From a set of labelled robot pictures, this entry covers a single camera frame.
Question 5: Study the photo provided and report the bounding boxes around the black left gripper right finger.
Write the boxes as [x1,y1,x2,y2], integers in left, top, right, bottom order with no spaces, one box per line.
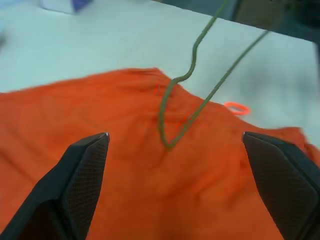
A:
[241,131,320,240]

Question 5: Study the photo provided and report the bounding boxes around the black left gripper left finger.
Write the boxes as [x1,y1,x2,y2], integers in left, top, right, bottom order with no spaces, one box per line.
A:
[0,132,111,240]

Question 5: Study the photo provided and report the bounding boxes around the orange shorts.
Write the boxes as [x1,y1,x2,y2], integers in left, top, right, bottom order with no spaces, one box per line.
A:
[0,67,320,240]

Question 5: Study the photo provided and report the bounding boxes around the white and blue box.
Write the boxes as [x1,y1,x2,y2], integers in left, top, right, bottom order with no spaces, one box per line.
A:
[39,0,97,15]

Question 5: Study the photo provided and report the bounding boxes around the green wire hanger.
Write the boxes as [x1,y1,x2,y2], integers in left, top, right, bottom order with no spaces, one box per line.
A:
[157,0,271,151]

